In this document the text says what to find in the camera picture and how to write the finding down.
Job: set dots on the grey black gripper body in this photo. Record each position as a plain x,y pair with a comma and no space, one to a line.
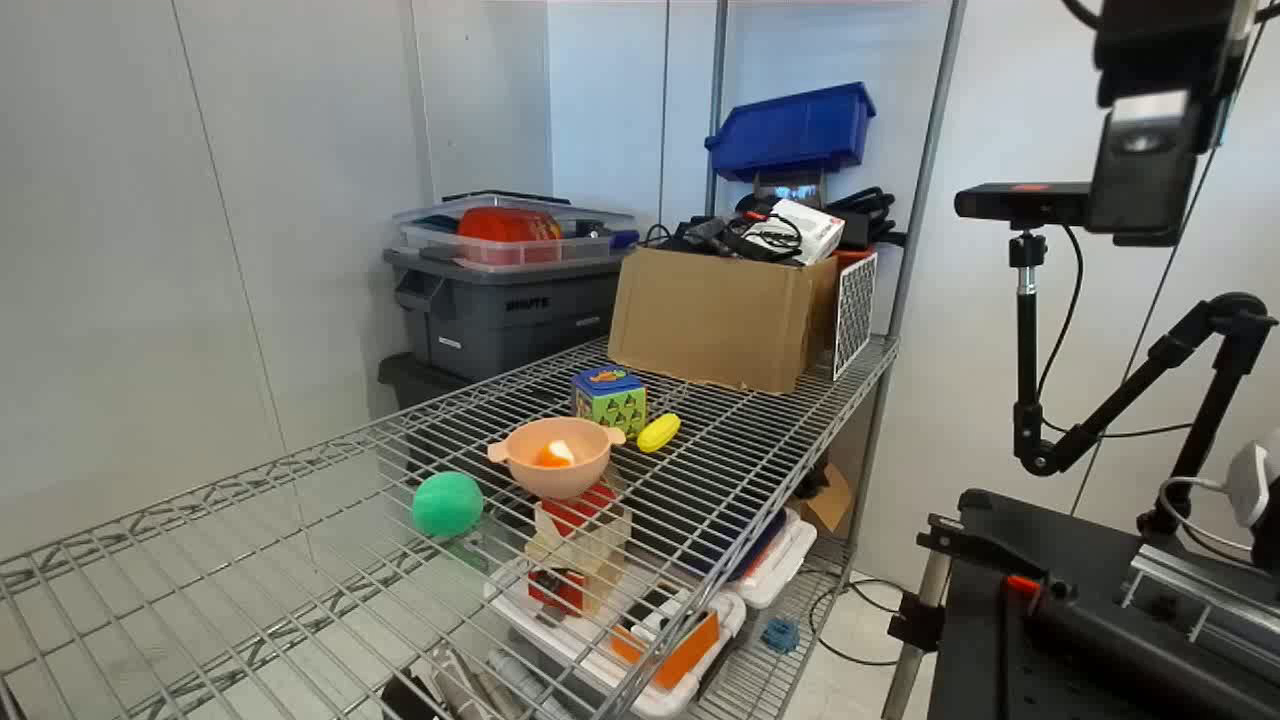
1145,167

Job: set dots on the orange and white toy slice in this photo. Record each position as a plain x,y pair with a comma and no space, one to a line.
554,452

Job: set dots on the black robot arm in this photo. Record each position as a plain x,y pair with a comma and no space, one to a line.
1175,47

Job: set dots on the small blue object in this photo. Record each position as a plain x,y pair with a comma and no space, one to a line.
781,634

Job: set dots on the pink plastic bowl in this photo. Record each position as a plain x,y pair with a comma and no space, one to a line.
578,468

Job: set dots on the white grille panel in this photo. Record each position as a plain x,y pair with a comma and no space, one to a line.
854,309

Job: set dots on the white device in box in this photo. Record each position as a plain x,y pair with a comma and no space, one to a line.
797,231

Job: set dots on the blue plastic storage bin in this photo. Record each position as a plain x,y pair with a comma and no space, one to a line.
792,128

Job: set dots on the brown cardboard box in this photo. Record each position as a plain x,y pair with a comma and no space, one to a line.
712,323

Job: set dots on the black work cart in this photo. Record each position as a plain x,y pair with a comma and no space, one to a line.
1065,627

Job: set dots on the white plastic tray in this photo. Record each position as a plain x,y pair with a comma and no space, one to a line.
777,562

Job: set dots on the yellow toy lemon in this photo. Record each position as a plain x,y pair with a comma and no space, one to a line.
658,435

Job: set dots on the colourful toy cube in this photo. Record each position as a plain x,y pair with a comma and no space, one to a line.
612,396

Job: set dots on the clear plastic container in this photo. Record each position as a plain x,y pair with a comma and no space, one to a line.
515,239

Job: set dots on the grey plastic tote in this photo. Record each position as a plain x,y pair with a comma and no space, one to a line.
502,309

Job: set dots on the white orange tool case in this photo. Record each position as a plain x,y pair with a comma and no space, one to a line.
664,661

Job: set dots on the dark tote base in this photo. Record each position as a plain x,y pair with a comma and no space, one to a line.
418,376

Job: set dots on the green foam ball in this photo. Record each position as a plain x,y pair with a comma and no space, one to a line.
447,504

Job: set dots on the black stereo camera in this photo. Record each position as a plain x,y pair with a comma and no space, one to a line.
1022,202

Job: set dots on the black articulated camera stand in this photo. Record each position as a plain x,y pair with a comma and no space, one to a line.
1065,445

